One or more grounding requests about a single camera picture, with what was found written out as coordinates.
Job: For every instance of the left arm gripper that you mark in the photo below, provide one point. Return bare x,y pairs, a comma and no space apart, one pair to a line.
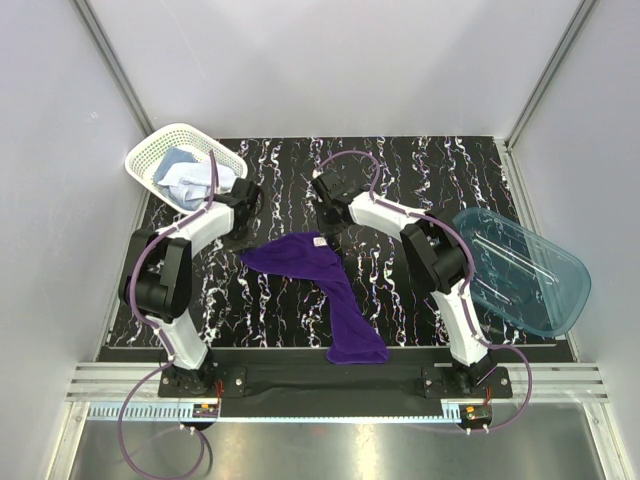
243,242

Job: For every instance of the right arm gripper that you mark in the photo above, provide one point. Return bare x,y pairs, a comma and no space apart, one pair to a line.
325,229

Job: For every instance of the purple microfiber towel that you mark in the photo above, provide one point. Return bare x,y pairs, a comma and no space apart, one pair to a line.
308,256

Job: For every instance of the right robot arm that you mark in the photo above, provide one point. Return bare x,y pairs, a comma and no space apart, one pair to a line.
438,260

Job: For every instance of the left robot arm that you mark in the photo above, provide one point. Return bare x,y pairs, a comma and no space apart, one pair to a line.
156,282

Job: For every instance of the white towel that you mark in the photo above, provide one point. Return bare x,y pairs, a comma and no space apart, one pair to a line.
194,181

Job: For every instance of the light blue towel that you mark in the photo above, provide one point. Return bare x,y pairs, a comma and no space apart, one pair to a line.
171,157

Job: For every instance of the white perforated laundry basket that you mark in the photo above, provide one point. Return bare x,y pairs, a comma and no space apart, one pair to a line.
142,161

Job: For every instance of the blue transparent plastic tray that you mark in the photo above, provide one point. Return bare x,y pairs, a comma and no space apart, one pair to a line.
521,277

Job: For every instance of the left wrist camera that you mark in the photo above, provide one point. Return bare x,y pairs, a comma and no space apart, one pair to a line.
246,190

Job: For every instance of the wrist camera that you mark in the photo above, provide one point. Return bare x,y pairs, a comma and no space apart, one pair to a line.
246,190
330,188

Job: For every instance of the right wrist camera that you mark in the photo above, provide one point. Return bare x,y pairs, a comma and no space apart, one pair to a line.
330,188

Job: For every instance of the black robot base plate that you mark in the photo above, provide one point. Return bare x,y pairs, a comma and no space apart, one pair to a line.
427,372

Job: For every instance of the aluminium frame rail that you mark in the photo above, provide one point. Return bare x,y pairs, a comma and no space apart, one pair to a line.
131,391

